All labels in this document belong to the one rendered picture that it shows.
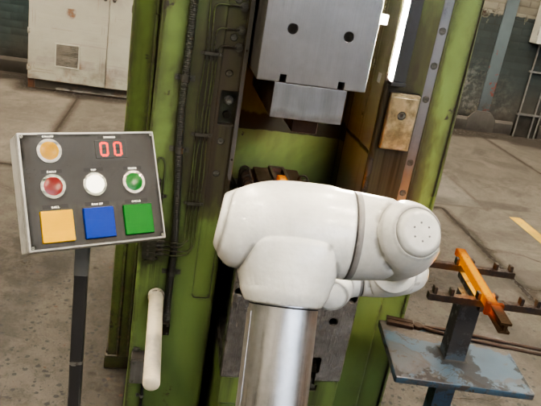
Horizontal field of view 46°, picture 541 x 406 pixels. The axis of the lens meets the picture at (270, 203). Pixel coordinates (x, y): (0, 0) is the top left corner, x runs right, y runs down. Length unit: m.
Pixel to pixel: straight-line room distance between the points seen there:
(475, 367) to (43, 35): 5.98
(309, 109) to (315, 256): 0.92
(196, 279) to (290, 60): 0.77
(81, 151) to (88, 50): 5.53
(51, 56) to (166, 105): 5.40
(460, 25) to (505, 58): 6.72
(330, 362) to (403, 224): 1.21
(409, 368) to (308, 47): 0.93
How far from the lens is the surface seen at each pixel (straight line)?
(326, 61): 1.72
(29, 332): 3.02
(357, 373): 2.35
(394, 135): 1.96
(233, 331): 1.92
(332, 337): 1.99
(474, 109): 8.68
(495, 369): 2.05
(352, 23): 1.73
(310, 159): 2.30
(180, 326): 2.14
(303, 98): 1.73
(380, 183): 2.01
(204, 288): 2.07
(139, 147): 1.67
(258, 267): 0.87
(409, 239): 0.87
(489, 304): 1.76
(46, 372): 2.78
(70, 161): 1.61
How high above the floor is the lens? 1.66
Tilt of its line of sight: 21 degrees down
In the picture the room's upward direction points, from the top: 10 degrees clockwise
